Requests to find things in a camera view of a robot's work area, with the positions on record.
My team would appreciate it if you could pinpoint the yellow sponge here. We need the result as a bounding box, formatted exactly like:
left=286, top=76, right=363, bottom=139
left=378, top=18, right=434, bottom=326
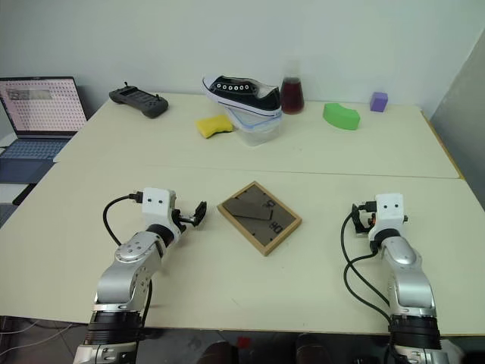
left=195, top=115, right=233, bottom=140

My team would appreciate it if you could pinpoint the glass flask with red liquid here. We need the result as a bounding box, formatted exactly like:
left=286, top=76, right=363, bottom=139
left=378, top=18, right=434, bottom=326
left=280, top=56, right=306, bottom=115

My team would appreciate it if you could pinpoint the grey upright panel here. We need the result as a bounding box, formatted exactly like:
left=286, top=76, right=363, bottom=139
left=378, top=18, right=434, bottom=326
left=430, top=36, right=485, bottom=213

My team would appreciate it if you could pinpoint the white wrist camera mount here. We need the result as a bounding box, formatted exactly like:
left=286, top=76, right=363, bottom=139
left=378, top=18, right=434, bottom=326
left=366, top=193, right=407, bottom=242
left=141, top=187, right=181, bottom=243

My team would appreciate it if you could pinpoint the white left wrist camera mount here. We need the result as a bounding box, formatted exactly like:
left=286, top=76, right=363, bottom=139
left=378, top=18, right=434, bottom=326
left=141, top=187, right=181, bottom=243

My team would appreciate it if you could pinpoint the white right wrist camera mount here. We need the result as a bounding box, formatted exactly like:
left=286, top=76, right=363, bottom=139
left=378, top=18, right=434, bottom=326
left=366, top=193, right=407, bottom=242

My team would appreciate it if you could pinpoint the green curved foam block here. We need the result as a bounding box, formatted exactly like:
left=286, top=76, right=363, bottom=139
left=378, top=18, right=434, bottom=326
left=322, top=102, right=362, bottom=132

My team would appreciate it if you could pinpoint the wooden framed gray puzzle board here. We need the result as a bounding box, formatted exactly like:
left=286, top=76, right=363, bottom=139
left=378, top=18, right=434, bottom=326
left=216, top=180, right=303, bottom=258

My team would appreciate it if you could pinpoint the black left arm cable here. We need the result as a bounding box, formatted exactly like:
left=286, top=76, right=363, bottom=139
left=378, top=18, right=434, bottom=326
left=102, top=192, right=154, bottom=334

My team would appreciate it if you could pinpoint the clear plastic container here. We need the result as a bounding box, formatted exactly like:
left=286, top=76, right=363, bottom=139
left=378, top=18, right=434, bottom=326
left=226, top=107, right=284, bottom=149

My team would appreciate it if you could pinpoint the white floor cable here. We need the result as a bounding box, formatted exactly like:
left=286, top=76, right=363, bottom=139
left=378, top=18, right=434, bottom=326
left=0, top=317, right=79, bottom=344

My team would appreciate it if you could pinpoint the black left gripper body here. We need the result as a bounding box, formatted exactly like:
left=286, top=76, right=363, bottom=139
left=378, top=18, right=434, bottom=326
left=171, top=207, right=196, bottom=233

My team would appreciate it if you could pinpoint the grey handheld controller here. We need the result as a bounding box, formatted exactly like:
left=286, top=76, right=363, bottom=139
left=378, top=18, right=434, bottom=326
left=108, top=80, right=170, bottom=120

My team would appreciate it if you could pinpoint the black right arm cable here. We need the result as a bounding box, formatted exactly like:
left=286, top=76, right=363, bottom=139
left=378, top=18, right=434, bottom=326
left=340, top=200, right=396, bottom=328

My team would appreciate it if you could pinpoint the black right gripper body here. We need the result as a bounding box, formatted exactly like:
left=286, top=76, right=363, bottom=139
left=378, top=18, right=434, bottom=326
left=359, top=209, right=377, bottom=237

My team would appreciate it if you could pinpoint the purple cube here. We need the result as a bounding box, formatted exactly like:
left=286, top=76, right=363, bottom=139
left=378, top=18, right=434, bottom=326
left=369, top=91, right=390, bottom=113

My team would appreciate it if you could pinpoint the black and white sneaker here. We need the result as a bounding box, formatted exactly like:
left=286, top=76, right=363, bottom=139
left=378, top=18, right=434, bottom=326
left=201, top=74, right=283, bottom=118

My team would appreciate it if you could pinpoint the dark rounded shape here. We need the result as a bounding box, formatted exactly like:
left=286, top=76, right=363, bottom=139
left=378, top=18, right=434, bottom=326
left=204, top=340, right=238, bottom=364

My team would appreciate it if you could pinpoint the open laptop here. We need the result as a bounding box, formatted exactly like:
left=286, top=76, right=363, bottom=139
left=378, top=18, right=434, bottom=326
left=0, top=75, right=89, bottom=184

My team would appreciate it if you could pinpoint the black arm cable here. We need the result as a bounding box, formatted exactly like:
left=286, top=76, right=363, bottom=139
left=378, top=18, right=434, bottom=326
left=340, top=200, right=396, bottom=328
left=102, top=192, right=154, bottom=334

